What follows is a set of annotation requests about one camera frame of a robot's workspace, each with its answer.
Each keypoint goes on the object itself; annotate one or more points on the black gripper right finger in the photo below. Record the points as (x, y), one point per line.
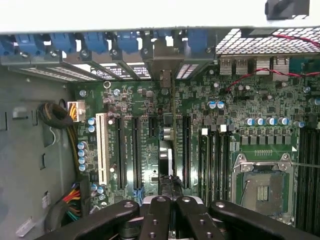
(195, 220)

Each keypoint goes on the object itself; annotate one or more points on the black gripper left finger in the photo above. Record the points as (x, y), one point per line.
(157, 220)

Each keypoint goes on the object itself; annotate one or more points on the RAM slot with black latch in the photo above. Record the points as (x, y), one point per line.
(212, 162)
(227, 162)

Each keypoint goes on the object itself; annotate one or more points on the long black expansion slot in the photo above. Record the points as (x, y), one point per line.
(121, 155)
(187, 155)
(137, 155)

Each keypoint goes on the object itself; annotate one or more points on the CPU socket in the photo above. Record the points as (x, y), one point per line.
(265, 192)

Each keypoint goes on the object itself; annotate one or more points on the metal socket cover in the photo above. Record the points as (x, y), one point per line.
(262, 165)

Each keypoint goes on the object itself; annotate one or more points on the white expansion slot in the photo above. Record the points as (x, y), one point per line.
(102, 150)

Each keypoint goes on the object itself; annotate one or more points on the short black expansion slot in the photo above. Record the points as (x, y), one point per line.
(152, 127)

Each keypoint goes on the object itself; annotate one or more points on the green motherboard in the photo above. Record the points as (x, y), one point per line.
(250, 105)

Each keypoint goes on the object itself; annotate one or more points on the perforated metal slot cover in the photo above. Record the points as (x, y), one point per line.
(112, 71)
(42, 73)
(75, 73)
(140, 71)

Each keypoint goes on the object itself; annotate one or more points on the dark grey PC case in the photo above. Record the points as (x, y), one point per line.
(25, 150)

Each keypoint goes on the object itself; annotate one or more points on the silver USB port block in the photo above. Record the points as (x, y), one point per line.
(230, 66)

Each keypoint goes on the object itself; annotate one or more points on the blue slot clip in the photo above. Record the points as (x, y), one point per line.
(62, 42)
(127, 42)
(6, 46)
(96, 42)
(197, 41)
(28, 43)

